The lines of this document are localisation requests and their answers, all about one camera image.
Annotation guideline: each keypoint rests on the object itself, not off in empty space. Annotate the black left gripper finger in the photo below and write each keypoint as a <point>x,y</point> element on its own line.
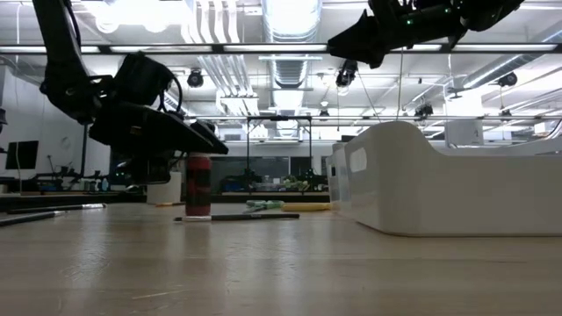
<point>189,140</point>
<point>149,169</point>

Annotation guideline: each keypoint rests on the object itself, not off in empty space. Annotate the white plant pot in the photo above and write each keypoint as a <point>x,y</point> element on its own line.
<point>164,195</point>

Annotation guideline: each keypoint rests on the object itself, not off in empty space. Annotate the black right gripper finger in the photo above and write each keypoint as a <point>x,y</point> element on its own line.
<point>373,55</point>
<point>369,33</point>

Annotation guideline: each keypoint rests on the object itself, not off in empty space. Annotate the silver ceiling ventilation duct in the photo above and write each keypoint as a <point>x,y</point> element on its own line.
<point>292,26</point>

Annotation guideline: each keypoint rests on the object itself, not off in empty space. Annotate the black aluminium table frame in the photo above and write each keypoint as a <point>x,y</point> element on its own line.
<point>237,198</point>

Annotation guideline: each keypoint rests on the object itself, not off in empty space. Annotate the black computer monitor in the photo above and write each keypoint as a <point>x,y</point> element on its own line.
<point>24,155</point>

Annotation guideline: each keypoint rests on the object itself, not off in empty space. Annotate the black overhead rig beam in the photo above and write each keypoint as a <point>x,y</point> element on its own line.
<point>215,48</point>

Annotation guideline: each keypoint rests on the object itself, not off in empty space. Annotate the black hanging overhead camera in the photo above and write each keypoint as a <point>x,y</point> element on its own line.
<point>347,72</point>

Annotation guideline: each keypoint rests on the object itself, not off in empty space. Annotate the white plastic bin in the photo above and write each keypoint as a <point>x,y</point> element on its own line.
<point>439,197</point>

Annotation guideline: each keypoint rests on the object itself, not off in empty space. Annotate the black background rig frame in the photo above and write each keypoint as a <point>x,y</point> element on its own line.
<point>278,118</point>

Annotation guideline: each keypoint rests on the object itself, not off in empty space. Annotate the red paint bottle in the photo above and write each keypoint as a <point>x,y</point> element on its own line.
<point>197,188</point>

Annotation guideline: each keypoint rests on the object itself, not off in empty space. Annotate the black round ceiling speaker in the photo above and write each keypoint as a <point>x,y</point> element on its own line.
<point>195,79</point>
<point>507,79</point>

